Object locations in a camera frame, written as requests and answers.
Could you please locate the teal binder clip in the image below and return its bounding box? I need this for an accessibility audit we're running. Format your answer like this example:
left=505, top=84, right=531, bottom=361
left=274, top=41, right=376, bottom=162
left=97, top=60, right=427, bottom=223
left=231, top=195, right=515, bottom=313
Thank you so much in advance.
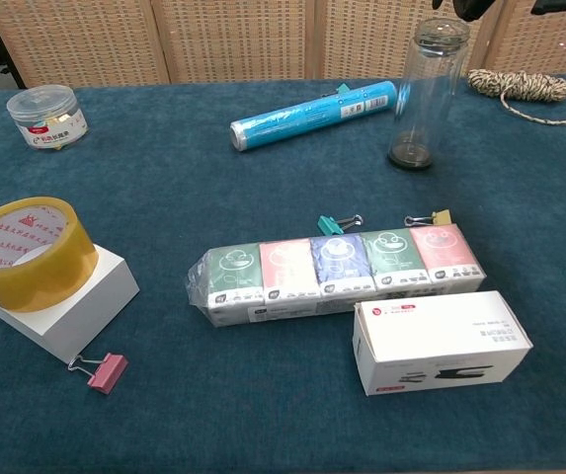
left=320, top=82, right=353, bottom=99
left=317, top=213, right=364, bottom=236

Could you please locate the multicolour tissue pack bundle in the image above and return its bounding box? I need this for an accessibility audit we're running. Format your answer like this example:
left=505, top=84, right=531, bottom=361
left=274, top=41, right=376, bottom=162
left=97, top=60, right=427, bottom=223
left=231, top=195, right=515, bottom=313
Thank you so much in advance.
left=185, top=222, right=488, bottom=330

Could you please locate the blue plastic wrap roll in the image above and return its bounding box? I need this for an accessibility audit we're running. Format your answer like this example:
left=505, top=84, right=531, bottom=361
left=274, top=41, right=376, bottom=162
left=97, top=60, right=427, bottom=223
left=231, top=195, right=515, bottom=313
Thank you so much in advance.
left=229, top=80, right=399, bottom=153

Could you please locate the rattan folding screen panel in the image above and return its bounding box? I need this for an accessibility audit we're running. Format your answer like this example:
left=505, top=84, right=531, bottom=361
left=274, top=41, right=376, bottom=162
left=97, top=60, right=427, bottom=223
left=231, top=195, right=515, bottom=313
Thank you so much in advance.
left=482, top=0, right=566, bottom=75
left=311, top=0, right=505, bottom=80
left=0, top=0, right=171, bottom=89
left=151, top=0, right=319, bottom=84

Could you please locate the yellow binder clip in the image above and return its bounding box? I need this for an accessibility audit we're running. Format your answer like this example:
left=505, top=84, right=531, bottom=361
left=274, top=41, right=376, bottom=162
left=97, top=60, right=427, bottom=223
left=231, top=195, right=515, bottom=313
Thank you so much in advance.
left=403, top=208, right=452, bottom=229

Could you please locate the pink binder clip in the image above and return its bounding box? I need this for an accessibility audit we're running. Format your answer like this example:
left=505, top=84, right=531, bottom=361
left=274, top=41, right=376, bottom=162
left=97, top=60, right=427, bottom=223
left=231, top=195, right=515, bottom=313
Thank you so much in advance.
left=67, top=352, right=129, bottom=395

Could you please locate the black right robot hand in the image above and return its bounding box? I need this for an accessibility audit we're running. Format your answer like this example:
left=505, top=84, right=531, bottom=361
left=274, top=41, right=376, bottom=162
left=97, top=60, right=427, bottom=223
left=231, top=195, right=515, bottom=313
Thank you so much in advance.
left=432, top=0, right=500, bottom=23

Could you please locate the plain white box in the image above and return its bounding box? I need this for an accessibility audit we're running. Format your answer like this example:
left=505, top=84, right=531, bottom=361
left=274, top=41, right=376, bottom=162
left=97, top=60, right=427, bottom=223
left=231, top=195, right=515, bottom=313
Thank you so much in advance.
left=0, top=244, right=140, bottom=365

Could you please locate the yellow packing tape roll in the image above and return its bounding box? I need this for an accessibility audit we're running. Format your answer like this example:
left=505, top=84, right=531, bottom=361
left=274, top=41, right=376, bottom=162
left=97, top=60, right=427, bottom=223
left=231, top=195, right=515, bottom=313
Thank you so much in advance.
left=0, top=197, right=100, bottom=313

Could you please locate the teal blue tablecloth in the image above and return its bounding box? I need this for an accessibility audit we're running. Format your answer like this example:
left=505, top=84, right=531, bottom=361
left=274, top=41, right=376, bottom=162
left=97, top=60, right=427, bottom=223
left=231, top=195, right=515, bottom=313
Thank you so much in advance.
left=0, top=73, right=566, bottom=474

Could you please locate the clear glass bottle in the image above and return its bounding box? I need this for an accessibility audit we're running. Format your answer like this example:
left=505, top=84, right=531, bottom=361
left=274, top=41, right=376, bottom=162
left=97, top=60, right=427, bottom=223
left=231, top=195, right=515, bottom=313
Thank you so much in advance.
left=386, top=18, right=471, bottom=173

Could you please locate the white printed cardboard box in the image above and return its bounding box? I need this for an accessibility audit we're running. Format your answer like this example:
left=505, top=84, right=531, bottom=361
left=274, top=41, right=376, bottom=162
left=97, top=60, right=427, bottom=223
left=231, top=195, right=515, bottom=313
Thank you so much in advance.
left=352, top=289, right=533, bottom=398

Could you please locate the coiled black-and-tan rope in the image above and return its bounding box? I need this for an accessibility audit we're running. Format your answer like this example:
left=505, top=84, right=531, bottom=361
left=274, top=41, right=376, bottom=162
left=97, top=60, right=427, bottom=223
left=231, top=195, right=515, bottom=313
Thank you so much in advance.
left=466, top=68, right=566, bottom=128

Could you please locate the clear plastic clip jar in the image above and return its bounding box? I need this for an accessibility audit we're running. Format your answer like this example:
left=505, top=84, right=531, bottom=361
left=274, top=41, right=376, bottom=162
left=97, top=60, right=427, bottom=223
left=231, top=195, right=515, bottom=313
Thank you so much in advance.
left=6, top=84, right=90, bottom=152

